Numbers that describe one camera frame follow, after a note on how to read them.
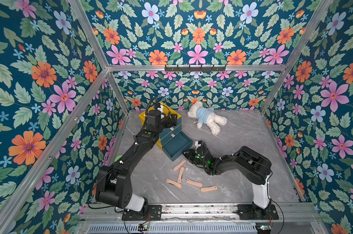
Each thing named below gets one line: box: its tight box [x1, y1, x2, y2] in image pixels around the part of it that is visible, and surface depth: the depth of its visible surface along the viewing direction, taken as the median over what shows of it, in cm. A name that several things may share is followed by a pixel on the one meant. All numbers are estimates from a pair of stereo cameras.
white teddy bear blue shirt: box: [187, 100, 228, 136], surface depth 110 cm
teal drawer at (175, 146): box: [161, 131, 194, 162], surface depth 95 cm
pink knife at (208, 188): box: [199, 185, 218, 193], surface depth 83 cm
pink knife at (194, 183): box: [185, 178, 204, 187], surface depth 86 cm
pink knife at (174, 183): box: [165, 178, 182, 188], surface depth 86 cm
